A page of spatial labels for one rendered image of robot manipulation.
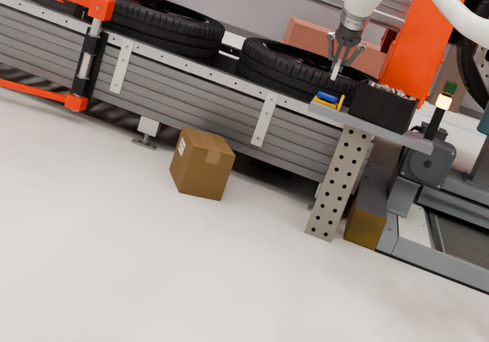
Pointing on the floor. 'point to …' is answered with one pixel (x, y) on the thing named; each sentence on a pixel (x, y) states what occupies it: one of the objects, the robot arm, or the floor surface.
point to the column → (338, 183)
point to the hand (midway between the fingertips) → (336, 69)
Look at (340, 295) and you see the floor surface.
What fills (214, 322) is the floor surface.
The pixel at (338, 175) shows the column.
